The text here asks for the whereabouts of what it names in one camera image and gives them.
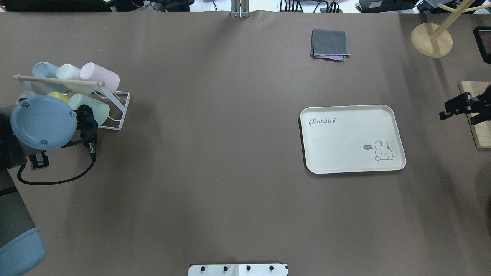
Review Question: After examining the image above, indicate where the green cup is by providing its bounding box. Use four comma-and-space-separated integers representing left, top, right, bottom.
68, 93, 109, 127

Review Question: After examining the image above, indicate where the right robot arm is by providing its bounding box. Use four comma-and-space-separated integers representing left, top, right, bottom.
470, 85, 491, 126

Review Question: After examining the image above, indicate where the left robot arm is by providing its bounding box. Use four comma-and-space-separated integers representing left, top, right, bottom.
0, 96, 77, 276

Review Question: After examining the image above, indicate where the cream rabbit tray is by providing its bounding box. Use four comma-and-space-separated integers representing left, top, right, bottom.
299, 105, 407, 174

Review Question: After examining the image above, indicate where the white cup rack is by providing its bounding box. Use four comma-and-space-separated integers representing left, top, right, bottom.
13, 74, 130, 130

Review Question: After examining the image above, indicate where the pink cup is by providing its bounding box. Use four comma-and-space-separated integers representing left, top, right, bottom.
79, 62, 120, 92

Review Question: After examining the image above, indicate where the yellow cup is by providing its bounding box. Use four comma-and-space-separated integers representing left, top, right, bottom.
47, 91, 70, 104

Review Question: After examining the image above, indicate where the cream white cup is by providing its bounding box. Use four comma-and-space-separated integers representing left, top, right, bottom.
56, 64, 93, 96

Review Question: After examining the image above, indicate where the light blue cup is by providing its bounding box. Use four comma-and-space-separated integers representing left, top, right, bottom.
32, 61, 69, 94

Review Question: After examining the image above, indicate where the grey cup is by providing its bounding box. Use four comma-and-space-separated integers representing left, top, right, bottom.
16, 91, 39, 104

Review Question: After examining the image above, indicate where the black tray corner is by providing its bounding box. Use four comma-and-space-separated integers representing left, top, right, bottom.
473, 26, 491, 64

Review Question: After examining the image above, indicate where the grey folded cloth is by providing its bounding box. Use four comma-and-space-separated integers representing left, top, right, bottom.
310, 29, 350, 62

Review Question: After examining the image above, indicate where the wooden mug tree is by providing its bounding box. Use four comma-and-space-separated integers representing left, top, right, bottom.
410, 0, 491, 58

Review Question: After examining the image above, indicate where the bamboo cutting board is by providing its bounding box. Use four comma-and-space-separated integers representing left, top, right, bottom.
459, 81, 491, 149

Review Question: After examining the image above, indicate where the aluminium frame post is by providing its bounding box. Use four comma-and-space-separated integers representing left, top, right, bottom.
230, 0, 250, 18

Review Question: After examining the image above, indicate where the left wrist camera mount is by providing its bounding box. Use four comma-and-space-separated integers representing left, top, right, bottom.
76, 104, 99, 155

